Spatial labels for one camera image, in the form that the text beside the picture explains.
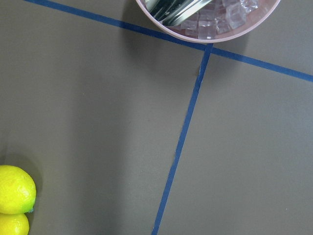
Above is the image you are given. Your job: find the yellow lemon left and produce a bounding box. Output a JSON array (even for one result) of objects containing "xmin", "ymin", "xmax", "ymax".
[{"xmin": 0, "ymin": 213, "xmax": 29, "ymax": 235}]

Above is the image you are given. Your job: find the yellow lemon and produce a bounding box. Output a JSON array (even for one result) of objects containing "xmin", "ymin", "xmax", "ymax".
[
  {"xmin": 0, "ymin": 165, "xmax": 36, "ymax": 214},
  {"xmin": 0, "ymin": 213, "xmax": 29, "ymax": 235}
]

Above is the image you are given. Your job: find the metal scoop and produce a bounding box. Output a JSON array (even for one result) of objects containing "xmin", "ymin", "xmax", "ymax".
[{"xmin": 144, "ymin": 0, "xmax": 212, "ymax": 26}]

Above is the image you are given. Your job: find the pink bowl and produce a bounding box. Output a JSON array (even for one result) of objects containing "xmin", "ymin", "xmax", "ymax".
[{"xmin": 135, "ymin": 0, "xmax": 280, "ymax": 44}]

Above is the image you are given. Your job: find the yellow lemon right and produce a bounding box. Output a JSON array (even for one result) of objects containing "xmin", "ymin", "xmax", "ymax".
[{"xmin": 0, "ymin": 165, "xmax": 36, "ymax": 214}]

